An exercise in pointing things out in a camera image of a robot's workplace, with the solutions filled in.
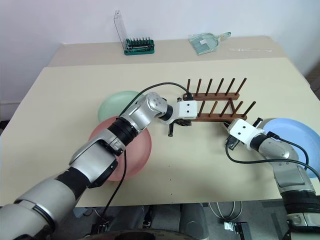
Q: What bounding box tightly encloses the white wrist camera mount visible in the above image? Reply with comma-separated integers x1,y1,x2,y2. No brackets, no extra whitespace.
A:
159,99,199,125
227,118,266,151

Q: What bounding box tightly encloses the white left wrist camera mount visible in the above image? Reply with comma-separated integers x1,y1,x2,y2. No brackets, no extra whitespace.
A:
159,99,199,125

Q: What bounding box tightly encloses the wooden dish rack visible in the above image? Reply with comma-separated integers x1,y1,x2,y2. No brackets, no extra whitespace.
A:
181,77,257,123

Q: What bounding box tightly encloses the white cable loop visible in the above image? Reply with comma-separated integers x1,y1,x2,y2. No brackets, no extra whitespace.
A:
208,201,243,221

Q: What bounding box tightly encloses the grey rounded housing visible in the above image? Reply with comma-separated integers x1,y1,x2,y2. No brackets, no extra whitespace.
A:
180,202,209,235

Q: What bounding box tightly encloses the green plate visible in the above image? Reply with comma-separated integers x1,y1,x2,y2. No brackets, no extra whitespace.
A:
97,90,142,124

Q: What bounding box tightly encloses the blue plate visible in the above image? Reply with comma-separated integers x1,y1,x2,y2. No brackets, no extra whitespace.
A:
262,117,320,179

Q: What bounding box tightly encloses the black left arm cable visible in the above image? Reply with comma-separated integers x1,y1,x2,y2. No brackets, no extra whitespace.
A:
101,81,193,223

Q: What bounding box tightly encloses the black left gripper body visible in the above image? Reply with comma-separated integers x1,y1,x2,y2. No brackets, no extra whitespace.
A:
174,118,193,127

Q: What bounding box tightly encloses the green screwdriver bit set case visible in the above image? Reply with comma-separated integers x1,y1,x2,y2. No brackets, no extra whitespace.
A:
113,9,156,56

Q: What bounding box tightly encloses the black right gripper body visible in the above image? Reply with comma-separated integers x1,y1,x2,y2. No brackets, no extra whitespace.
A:
224,136,241,152

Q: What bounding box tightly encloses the thin clear plastic rod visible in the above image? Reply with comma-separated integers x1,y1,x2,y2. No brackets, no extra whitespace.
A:
228,47,273,53

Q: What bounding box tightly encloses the pink plate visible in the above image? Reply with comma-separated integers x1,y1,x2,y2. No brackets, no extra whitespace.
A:
88,115,153,183

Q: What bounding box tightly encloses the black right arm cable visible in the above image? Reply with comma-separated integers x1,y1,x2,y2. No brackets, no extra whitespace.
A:
224,130,320,181

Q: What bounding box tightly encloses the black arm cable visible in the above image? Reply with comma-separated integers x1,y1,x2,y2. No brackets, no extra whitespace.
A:
101,81,193,223
224,130,320,181

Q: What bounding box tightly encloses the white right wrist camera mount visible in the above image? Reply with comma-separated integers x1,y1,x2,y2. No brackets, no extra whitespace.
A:
227,118,266,151

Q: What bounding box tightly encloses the metal bracket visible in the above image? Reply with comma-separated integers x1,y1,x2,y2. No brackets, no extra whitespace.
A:
224,221,249,236

